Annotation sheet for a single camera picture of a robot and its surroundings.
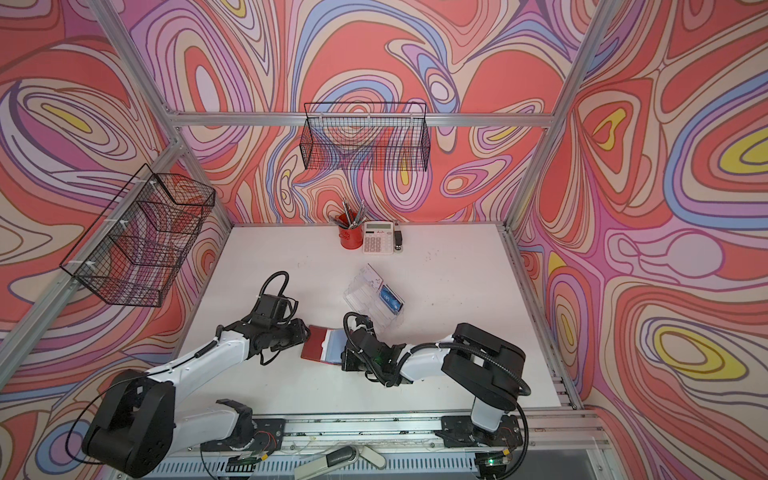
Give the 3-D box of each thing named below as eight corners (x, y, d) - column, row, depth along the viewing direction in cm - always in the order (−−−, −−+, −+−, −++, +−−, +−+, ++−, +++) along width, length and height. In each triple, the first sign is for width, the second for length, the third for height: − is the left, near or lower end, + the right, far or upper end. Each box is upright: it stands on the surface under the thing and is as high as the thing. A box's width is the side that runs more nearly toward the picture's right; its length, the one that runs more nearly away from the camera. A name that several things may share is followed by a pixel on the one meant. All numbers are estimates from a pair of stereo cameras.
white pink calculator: (362, 254, 113) (361, 248, 110) (363, 227, 122) (363, 221, 119) (393, 254, 113) (393, 248, 110) (393, 227, 122) (393, 221, 119)
